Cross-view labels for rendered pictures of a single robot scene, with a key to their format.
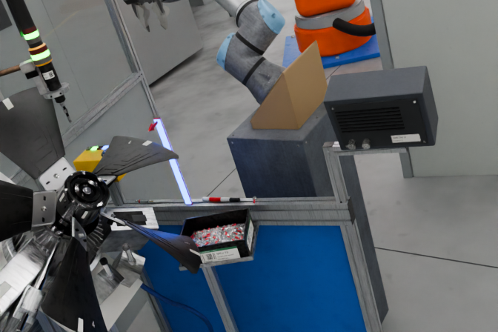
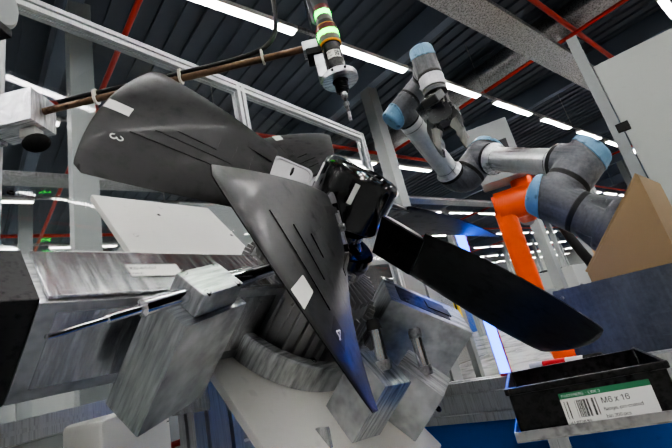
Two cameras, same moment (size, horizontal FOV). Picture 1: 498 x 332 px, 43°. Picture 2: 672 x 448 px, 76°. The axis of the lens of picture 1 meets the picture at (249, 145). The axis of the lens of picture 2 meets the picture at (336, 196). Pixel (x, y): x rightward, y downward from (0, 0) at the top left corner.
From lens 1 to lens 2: 1.31 m
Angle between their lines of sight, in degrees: 45
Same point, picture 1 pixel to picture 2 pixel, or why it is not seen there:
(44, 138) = (310, 155)
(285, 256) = not seen: outside the picture
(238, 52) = (557, 183)
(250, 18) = (566, 150)
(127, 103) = not seen: hidden behind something
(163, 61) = not seen: hidden behind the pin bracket
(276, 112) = (632, 241)
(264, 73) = (599, 199)
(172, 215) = (476, 400)
